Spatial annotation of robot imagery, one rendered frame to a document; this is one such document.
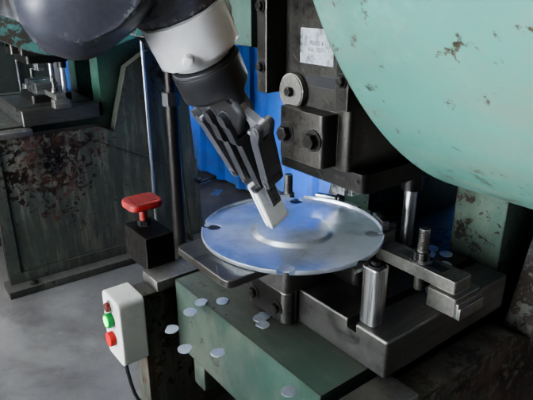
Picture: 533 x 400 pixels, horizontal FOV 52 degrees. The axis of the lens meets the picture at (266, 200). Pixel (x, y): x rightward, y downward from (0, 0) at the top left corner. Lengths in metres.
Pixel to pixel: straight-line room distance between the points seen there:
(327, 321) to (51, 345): 1.37
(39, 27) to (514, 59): 0.36
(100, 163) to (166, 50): 1.84
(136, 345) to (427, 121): 0.77
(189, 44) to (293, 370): 0.48
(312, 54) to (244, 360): 0.48
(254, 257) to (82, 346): 1.30
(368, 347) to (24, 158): 1.73
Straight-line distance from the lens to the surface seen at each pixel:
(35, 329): 2.18
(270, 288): 0.88
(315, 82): 0.84
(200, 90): 0.57
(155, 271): 1.07
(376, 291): 0.76
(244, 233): 0.87
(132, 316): 1.03
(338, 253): 0.81
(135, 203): 1.08
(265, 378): 0.87
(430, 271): 0.85
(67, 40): 0.50
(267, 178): 0.62
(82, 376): 1.90
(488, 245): 1.02
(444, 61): 0.38
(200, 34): 0.54
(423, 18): 0.37
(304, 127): 0.82
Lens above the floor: 1.15
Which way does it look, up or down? 22 degrees down
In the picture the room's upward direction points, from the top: straight up
